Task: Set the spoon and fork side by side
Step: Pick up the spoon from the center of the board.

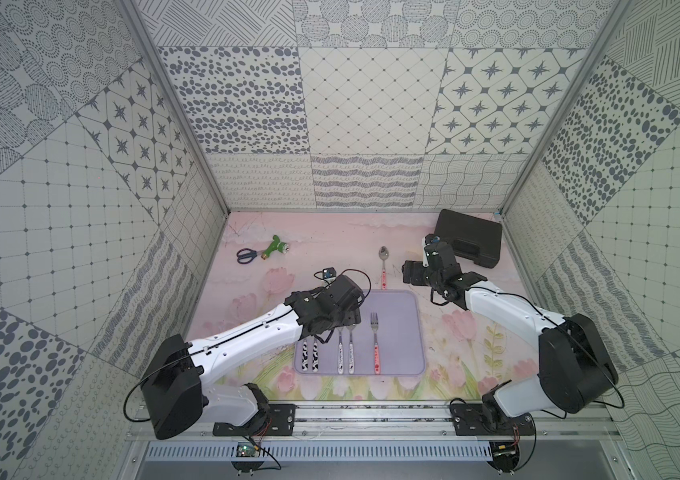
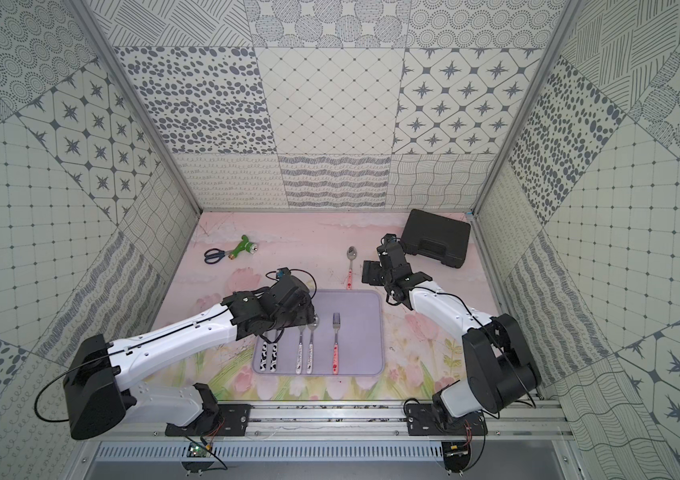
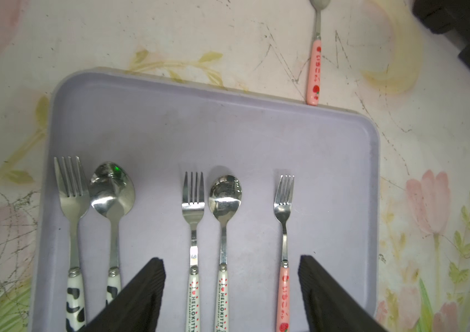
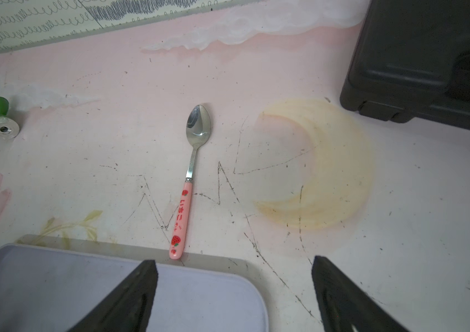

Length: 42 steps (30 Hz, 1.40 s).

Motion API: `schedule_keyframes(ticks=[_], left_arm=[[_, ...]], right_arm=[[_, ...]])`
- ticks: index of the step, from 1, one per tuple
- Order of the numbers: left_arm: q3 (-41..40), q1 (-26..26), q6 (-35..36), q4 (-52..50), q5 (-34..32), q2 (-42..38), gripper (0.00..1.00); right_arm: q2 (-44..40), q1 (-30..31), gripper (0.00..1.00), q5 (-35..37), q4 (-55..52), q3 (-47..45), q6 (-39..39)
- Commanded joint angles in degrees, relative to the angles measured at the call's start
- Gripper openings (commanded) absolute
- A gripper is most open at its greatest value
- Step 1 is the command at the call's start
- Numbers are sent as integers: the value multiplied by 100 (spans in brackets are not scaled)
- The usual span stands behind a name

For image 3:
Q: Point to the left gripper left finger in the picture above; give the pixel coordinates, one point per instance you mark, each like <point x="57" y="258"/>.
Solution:
<point x="137" y="306"/>

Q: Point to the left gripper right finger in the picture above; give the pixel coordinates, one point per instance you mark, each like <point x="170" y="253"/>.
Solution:
<point x="328" y="307"/>

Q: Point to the pink strawberry handle fork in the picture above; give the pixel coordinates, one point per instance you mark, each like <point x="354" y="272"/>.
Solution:
<point x="283" y="249"/>

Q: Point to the white Hello Kitty fork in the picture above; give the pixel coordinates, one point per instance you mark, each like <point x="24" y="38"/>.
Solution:
<point x="193" y="208"/>

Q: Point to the cow pattern handle fork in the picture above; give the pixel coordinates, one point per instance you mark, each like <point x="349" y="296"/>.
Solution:
<point x="74" y="200"/>

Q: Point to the cow pattern handle spoon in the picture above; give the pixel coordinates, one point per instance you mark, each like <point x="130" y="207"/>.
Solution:
<point x="113" y="196"/>

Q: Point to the white Hello Kitty spoon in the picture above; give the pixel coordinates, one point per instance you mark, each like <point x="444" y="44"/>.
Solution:
<point x="224" y="201"/>

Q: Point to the pink strawberry handle spoon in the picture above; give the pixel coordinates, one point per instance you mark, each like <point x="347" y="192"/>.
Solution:
<point x="315" y="66"/>

